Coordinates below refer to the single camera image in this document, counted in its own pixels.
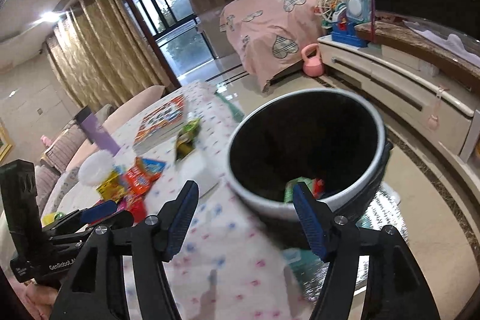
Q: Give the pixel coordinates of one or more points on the white tissue ball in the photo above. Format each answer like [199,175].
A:
[96,168]

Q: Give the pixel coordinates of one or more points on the yellow snack wrapper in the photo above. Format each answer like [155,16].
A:
[112,188]

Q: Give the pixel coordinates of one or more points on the purple box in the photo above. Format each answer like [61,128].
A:
[95,132]

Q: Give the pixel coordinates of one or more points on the green snack wrapper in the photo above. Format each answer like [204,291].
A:
[185,141]

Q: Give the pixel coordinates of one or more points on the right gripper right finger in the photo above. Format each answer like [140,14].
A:
[335,238]

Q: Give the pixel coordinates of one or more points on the pink heart patterned cover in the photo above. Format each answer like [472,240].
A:
[268,35]

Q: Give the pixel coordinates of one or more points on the pink sofa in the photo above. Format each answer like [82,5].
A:
[111,119]

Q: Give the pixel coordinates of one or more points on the red snack bag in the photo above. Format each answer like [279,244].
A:
[135,205]

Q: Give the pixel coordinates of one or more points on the striped cushion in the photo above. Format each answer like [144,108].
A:
[63,148]

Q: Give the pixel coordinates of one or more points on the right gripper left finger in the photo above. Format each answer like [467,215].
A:
[155,242]

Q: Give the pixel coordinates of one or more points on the blue toy machine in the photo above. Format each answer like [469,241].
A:
[341,17]

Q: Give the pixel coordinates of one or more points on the person's left hand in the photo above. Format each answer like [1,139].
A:
[39,300]

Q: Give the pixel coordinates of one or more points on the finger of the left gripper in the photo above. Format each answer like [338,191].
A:
[98,212]

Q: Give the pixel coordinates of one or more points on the orange red snack wrapper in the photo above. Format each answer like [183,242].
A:
[142,174]

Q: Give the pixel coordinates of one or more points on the white tv cabinet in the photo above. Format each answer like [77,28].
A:
[436,107]

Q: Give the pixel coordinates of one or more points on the pink kettlebell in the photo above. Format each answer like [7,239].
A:
[313,65]

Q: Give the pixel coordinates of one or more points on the white dotted tablecloth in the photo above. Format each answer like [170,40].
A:
[227,267]

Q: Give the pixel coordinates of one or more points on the golden curtain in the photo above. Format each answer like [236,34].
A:
[99,55]

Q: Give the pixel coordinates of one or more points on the silver foil mat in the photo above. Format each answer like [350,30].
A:
[383,210]

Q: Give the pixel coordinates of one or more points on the white black trash bin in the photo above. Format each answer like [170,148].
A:
[320,133]

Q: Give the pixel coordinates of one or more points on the balcony glass door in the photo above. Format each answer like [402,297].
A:
[175,28]

